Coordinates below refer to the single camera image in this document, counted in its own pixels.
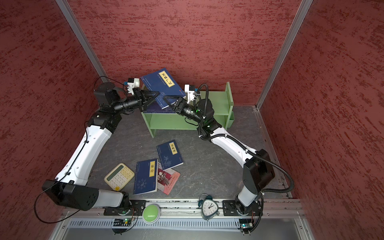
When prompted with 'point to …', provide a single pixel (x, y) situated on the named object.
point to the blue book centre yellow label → (169, 155)
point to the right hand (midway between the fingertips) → (164, 102)
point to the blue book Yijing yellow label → (146, 177)
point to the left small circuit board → (125, 222)
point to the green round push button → (151, 213)
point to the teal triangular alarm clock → (209, 207)
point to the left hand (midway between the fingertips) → (159, 97)
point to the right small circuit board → (246, 225)
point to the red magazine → (166, 179)
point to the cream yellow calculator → (119, 177)
